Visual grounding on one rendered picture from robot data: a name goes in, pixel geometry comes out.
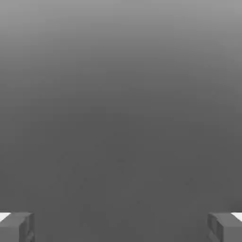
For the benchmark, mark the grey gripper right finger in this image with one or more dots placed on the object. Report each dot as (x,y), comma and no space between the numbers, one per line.
(228,228)

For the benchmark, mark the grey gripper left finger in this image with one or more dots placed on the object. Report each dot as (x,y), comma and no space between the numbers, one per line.
(13,228)

